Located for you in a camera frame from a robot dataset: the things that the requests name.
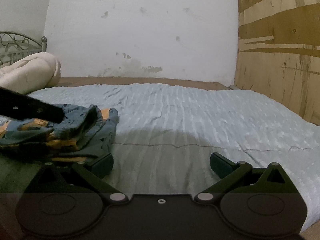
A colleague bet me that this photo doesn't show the blue pants with orange print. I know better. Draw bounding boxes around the blue pants with orange print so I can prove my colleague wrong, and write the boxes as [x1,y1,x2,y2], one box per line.
[1,104,119,163]

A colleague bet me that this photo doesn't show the brown wooden bed base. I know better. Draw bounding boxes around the brown wooden bed base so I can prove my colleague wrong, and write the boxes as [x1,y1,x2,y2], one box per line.
[57,76,230,90]

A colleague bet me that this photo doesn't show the grey metal ornate headboard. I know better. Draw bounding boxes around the grey metal ornate headboard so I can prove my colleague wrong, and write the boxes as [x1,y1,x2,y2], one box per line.
[0,31,47,66]

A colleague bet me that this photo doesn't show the light blue striped bed quilt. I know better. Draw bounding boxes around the light blue striped bed quilt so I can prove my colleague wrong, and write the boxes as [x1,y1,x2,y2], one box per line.
[0,83,320,234]

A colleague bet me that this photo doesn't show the plywood board panel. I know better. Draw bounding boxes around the plywood board panel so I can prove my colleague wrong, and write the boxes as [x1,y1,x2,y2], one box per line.
[234,0,319,124]

